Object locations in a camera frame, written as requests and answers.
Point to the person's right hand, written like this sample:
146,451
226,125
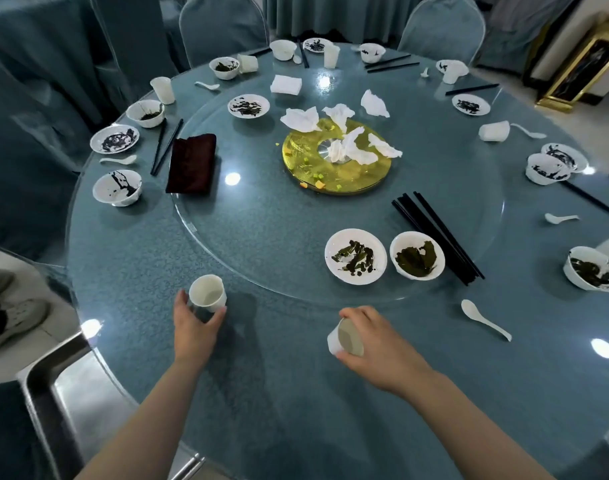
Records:
389,359

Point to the metal tray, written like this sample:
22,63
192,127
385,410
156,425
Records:
84,409

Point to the blue draped curtain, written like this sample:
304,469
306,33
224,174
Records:
524,24

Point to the gold standing bin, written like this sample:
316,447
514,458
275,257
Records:
584,64

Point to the bundle of black chopsticks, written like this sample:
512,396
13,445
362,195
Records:
437,237

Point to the crumpled white tissue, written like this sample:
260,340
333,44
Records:
300,120
357,152
338,113
374,104
384,147

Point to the folded white napkin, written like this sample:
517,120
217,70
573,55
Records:
286,85

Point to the dark red cloth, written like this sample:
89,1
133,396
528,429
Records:
191,164

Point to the round blue table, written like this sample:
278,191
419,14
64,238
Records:
284,374

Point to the person's left forearm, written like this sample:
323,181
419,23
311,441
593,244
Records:
144,429

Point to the blue pleated table skirt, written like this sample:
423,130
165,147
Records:
344,17

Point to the person's left hand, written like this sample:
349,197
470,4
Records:
194,339

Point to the person's right forearm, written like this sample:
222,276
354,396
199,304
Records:
474,434

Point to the yellow round disc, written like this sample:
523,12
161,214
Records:
364,179

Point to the round glass turntable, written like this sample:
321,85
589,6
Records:
264,234

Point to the blue clothed background table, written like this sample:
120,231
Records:
39,34

